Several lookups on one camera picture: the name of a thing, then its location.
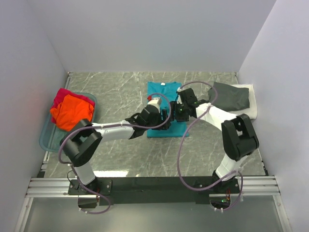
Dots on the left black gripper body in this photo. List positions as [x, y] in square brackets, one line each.
[158, 120]

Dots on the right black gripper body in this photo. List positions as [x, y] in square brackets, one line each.
[180, 113]

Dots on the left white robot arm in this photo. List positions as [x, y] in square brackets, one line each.
[81, 142]

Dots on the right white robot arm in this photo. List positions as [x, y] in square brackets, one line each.
[238, 135]

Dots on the folded dark grey t-shirt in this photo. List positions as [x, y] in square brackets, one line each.
[229, 98]

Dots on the folded white t-shirt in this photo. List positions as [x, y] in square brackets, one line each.
[252, 110]

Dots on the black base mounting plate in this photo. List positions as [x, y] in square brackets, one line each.
[127, 190]

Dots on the orange t-shirt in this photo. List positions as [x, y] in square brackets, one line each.
[71, 111]

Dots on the magenta t-shirt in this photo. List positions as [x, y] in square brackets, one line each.
[62, 93]

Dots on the translucent blue plastic basin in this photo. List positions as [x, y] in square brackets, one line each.
[51, 135]

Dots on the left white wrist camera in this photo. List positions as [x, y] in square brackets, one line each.
[154, 101]

